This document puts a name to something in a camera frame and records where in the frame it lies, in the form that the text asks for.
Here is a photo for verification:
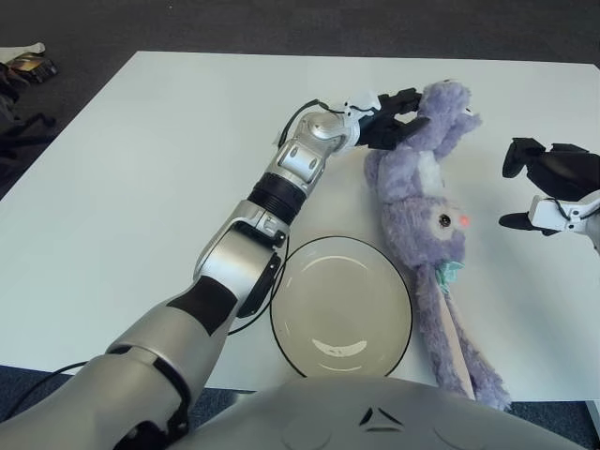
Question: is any black stand on floor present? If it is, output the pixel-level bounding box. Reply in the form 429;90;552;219
0;112;57;160

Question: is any grey robot torso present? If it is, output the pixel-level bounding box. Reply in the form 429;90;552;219
187;374;587;450

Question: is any purple plush bunny doll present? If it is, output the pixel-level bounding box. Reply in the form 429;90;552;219
364;80;513;413

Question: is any white cloth on floor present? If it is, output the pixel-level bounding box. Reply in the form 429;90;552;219
0;42;47;65

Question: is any dark bag on floor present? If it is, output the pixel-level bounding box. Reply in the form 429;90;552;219
0;63;20;128

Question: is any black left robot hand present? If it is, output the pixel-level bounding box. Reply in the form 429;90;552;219
342;86;431;152

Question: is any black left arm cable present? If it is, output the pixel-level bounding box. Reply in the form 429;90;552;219
0;97;346;423

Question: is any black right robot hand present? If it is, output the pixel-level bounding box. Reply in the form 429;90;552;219
499;137;600;238

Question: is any white plate with black rim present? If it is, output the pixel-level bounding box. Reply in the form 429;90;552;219
270;236;414;380

